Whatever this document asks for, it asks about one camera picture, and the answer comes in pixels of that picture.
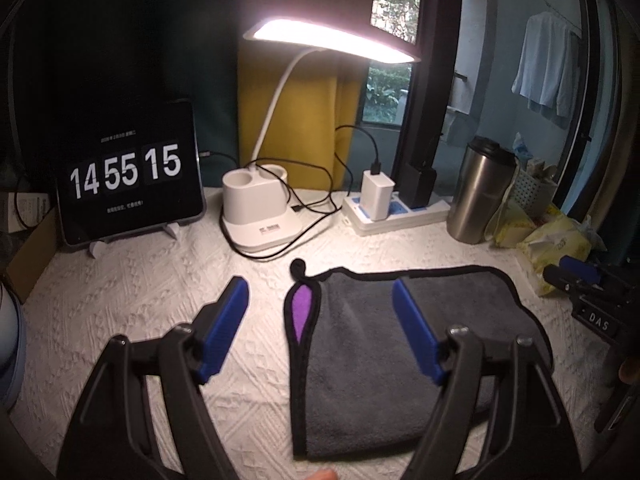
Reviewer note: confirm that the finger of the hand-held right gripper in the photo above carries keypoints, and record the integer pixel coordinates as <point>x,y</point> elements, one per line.
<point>560,280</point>
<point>580,267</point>

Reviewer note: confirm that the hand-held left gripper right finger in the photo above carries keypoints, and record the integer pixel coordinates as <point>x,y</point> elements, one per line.
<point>414,330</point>

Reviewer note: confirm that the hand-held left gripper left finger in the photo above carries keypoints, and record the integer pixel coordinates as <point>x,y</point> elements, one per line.
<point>227,327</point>

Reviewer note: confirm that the grey towel with black edge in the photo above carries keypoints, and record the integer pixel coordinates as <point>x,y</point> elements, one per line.
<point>360,350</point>

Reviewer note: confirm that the yellow wipes packet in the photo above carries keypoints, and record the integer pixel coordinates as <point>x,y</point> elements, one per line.
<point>510,225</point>
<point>555,247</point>

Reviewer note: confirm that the white textured tablecloth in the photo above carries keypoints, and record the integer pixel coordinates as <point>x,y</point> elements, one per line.
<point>150,290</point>

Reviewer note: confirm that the white perforated basket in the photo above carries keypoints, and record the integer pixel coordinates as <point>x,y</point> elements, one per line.
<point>537,190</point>

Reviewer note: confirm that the white tablet stand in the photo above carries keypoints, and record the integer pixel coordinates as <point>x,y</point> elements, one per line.
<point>172,230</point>

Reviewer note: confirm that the white power strip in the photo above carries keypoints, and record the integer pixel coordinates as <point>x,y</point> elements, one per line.
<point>430,212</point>

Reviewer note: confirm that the stainless steel tumbler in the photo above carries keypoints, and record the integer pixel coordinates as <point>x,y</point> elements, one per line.
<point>475,195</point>

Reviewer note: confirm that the white desk lamp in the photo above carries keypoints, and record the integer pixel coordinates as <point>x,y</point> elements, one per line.
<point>255,200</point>

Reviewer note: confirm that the white charger plug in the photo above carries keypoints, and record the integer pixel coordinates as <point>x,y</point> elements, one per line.
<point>376,195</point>

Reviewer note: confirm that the black power adapter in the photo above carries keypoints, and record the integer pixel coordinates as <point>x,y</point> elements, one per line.
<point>420,182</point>

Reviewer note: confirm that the tablet showing flip clock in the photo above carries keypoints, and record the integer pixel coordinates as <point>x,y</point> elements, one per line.
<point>125,175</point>

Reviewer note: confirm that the light blue hanging shirt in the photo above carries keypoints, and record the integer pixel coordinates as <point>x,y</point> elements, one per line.
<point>547,70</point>

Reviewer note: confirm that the brown cardboard box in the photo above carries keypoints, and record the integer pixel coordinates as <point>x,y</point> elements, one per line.
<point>32,255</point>

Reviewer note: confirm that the yellow curtain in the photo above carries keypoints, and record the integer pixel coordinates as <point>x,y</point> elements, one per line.
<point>300,125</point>

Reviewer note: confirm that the white round container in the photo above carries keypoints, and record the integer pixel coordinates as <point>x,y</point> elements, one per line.
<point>10,345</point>

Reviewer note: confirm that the white carton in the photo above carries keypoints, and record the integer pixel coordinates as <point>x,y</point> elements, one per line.
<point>22,210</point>

